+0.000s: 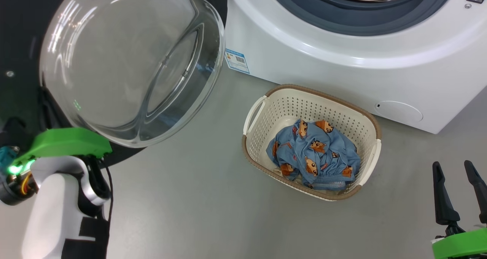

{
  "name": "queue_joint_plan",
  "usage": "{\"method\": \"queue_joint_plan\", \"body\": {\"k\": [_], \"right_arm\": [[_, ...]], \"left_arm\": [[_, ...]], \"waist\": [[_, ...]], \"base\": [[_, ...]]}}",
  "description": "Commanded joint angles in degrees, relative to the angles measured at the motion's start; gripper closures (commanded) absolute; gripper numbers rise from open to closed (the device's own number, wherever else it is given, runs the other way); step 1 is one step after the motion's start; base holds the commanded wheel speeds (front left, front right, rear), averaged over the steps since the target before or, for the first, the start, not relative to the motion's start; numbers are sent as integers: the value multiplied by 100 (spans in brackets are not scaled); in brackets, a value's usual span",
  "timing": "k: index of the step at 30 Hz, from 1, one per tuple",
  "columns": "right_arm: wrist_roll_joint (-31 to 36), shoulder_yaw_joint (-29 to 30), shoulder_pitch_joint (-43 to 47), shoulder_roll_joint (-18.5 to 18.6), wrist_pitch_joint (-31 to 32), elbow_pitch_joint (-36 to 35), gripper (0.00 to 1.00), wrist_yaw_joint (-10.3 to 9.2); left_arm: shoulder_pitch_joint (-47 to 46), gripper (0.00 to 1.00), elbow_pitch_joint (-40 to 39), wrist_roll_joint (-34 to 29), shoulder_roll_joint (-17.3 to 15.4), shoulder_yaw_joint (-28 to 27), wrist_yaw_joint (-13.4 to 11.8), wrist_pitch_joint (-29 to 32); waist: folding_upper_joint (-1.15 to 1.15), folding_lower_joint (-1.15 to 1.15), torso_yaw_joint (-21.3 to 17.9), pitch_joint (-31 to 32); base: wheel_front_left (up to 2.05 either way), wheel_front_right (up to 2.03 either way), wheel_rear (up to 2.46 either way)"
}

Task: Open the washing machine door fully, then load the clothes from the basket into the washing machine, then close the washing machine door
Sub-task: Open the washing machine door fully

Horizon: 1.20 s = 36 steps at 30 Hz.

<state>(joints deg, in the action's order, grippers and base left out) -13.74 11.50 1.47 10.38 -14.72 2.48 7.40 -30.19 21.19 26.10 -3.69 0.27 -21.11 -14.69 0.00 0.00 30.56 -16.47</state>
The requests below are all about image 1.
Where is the round filter access cover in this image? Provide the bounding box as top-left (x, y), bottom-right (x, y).
top-left (374, 100), bottom-right (423, 123)

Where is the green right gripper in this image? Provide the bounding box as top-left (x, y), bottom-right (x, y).
top-left (432, 160), bottom-right (487, 259)

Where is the cream perforated laundry basket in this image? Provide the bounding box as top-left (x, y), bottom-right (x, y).
top-left (242, 84), bottom-right (382, 202)

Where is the grey rubber door gasket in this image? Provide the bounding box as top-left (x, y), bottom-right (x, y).
top-left (264, 0), bottom-right (457, 37)

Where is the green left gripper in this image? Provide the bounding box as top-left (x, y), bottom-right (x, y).
top-left (8, 128), bottom-right (113, 175)

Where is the blue cartoon print garment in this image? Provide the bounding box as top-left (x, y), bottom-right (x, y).
top-left (266, 118), bottom-right (361, 191)

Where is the black glass washing machine door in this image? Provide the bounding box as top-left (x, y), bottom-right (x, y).
top-left (0, 0), bottom-right (228, 168)

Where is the blue energy label sticker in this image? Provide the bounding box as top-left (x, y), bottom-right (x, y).
top-left (224, 48), bottom-right (250, 75)

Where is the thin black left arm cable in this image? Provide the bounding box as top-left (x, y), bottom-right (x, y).
top-left (101, 158), bottom-right (114, 223)

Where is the white washing machine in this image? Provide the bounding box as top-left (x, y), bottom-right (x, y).
top-left (224, 0), bottom-right (487, 135)

